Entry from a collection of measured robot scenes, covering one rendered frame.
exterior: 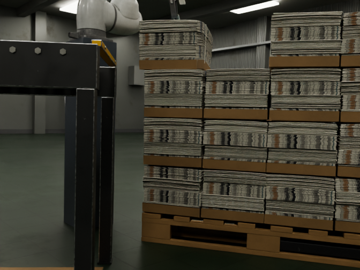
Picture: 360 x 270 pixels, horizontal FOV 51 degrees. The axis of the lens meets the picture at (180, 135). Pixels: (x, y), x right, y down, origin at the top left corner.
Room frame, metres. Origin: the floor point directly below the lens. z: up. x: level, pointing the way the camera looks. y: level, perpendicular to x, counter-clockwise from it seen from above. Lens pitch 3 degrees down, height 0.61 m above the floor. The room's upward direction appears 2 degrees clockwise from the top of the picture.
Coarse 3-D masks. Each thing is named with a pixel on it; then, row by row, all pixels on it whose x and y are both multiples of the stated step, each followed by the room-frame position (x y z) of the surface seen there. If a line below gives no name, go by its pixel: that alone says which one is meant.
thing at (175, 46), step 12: (144, 24) 1.82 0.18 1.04; (156, 24) 1.80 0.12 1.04; (168, 24) 1.78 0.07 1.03; (180, 24) 1.77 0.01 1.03; (192, 24) 1.75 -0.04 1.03; (144, 36) 1.82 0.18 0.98; (156, 36) 1.81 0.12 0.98; (168, 36) 1.80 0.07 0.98; (180, 36) 1.78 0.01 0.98; (192, 36) 1.77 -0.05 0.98; (144, 48) 1.83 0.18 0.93; (156, 48) 1.82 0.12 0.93; (168, 48) 1.80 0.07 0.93; (180, 48) 1.79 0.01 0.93; (192, 48) 1.77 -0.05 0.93
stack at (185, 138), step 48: (144, 96) 1.82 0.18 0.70; (192, 96) 1.75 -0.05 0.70; (240, 96) 1.70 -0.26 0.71; (288, 96) 1.64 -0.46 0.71; (336, 96) 1.59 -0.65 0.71; (144, 144) 1.81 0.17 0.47; (192, 144) 1.75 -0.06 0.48; (240, 144) 1.69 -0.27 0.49; (288, 144) 1.63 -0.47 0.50; (336, 144) 1.66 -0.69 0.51; (144, 192) 1.82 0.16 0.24; (192, 192) 1.76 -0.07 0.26; (240, 192) 1.69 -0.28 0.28; (288, 192) 1.63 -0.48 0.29; (336, 192) 1.59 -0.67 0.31; (144, 240) 1.81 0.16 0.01; (240, 240) 1.82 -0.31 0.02; (336, 240) 1.58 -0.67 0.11
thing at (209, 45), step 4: (208, 32) 2.01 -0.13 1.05; (208, 36) 2.01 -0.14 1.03; (208, 40) 2.03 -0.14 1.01; (212, 40) 2.12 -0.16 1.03; (208, 44) 2.03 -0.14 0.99; (208, 48) 2.03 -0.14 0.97; (208, 52) 2.04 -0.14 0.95; (208, 56) 2.07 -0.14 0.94; (208, 60) 2.07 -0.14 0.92; (208, 64) 2.07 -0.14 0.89
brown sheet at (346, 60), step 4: (344, 56) 1.58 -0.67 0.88; (348, 56) 1.58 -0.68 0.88; (352, 56) 1.57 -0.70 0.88; (356, 56) 1.57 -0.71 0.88; (340, 60) 1.60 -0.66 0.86; (344, 60) 1.58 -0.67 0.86; (348, 60) 1.58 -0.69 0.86; (352, 60) 1.57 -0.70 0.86; (356, 60) 1.57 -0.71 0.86; (340, 64) 1.60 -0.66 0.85; (344, 64) 1.58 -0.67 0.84; (348, 64) 1.58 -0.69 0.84; (352, 64) 1.57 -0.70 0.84; (356, 64) 1.57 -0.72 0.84
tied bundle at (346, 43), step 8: (344, 16) 1.58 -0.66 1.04; (352, 16) 1.58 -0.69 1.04; (344, 24) 1.59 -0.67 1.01; (352, 24) 1.58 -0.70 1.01; (344, 32) 1.59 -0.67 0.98; (352, 32) 1.58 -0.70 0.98; (344, 40) 1.58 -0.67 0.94; (352, 40) 1.58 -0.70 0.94; (344, 48) 1.58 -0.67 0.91; (352, 48) 1.58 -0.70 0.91
